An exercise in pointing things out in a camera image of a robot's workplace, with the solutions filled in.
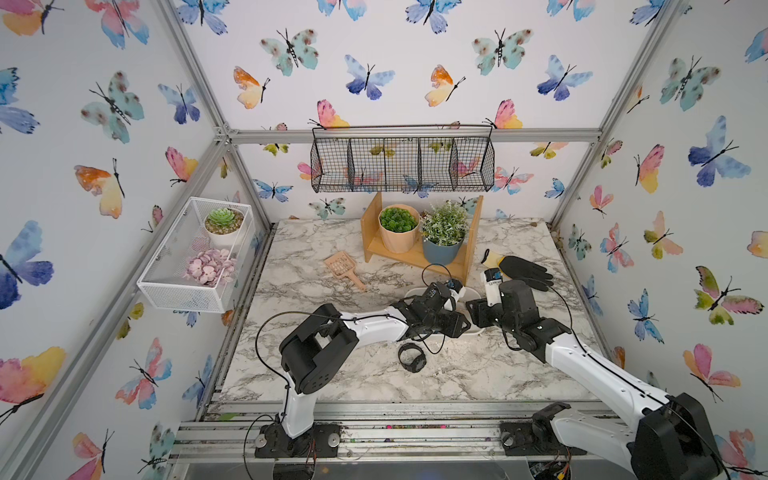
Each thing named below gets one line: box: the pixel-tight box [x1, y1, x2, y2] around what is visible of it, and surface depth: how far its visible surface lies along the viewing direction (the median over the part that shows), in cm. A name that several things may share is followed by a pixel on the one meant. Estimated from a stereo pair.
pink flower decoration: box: [183, 248, 237, 287], surface depth 64 cm
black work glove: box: [498, 256, 554, 292], surface depth 107 cm
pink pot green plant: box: [378, 204, 421, 254], surface depth 98 cm
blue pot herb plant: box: [421, 200, 470, 265], surface depth 90 cm
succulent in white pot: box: [203, 207, 244, 245], surface depth 73 cm
